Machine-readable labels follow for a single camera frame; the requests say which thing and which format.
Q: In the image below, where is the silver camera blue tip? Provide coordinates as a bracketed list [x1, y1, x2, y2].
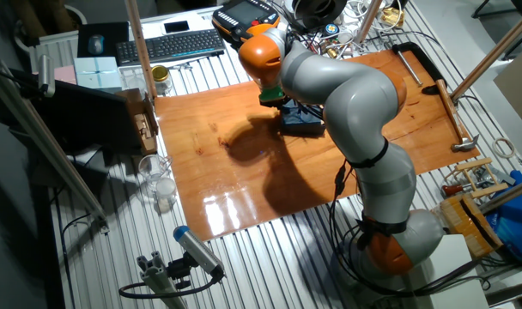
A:
[173, 225, 226, 278]

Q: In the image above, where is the grey computer mouse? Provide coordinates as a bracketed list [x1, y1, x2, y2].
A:
[87, 33, 106, 56]

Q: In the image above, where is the clear plastic container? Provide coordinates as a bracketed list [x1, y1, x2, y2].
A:
[118, 66, 149, 94]

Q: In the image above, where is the brown cardboard box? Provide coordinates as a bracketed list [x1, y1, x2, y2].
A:
[117, 88, 159, 155]

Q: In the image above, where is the small wooden rack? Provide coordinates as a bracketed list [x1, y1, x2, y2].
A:
[456, 157, 509, 199]

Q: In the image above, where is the small clear plastic cup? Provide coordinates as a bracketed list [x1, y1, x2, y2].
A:
[155, 177, 179, 214]

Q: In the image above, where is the blue plastic bag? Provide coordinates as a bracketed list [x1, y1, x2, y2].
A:
[486, 170, 522, 265]

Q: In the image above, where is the glossy wooden board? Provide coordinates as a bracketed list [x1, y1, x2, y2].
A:
[154, 47, 482, 242]

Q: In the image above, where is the wooden frame pole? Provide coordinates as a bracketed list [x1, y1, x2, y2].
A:
[479, 175, 522, 215]
[124, 0, 158, 102]
[450, 2, 522, 102]
[355, 0, 383, 44]

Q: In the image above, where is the black computer keyboard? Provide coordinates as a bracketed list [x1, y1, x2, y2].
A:
[115, 27, 227, 67]

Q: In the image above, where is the beige cardboard sheet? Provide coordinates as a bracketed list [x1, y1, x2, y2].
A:
[494, 42, 522, 138]

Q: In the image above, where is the black filament spool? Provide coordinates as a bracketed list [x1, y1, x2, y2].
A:
[291, 0, 349, 32]

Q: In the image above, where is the clear glass beaker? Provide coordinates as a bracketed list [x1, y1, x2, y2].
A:
[137, 154, 173, 194]

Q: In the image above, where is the aluminium profile post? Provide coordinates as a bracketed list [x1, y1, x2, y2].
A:
[136, 251, 188, 309]

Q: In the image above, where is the wooden handled hammer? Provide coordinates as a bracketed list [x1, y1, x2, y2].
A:
[435, 78, 480, 154]

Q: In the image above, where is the tan box black strap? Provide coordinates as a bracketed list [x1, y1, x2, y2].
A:
[440, 193, 504, 258]

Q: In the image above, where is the black camera cable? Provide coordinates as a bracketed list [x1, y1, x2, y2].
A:
[118, 270, 223, 300]

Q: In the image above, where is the black flat panel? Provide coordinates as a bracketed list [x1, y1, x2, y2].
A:
[9, 68, 144, 151]

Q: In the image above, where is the light blue gift box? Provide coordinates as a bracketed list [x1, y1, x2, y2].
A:
[73, 56, 123, 91]

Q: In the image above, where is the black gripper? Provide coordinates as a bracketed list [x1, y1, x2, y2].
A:
[258, 96, 288, 110]

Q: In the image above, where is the brass metal object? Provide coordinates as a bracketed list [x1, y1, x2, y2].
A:
[379, 7, 406, 29]

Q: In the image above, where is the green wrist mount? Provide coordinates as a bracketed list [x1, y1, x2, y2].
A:
[259, 85, 286, 102]

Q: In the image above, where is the pink box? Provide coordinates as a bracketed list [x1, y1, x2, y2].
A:
[53, 64, 77, 86]

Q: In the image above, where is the white box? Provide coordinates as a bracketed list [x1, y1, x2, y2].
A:
[415, 233, 490, 309]

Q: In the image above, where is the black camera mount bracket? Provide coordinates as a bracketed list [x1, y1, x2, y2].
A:
[166, 251, 194, 291]

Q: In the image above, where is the white tape roll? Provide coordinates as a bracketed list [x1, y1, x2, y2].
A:
[491, 137, 517, 160]

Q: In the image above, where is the black clamp silver rod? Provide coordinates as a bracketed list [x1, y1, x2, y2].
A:
[391, 41, 449, 96]

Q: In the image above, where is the long aluminium beam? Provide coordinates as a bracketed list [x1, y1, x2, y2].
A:
[0, 59, 110, 235]

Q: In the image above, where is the blue ribboned casing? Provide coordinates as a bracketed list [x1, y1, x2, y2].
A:
[280, 105, 326, 135]

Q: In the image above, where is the glass jar gold lid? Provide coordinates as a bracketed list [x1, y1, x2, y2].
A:
[151, 64, 174, 96]

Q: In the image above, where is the black mouse pad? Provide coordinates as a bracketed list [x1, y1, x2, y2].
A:
[76, 21, 131, 59]

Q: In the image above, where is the orange black teach pendant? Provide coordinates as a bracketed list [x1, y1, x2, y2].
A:
[211, 0, 282, 44]

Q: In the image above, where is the red handled screwdriver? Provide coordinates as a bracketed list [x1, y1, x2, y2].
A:
[441, 182, 476, 197]

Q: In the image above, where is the white cable tangle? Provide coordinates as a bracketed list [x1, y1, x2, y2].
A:
[340, 0, 402, 49]

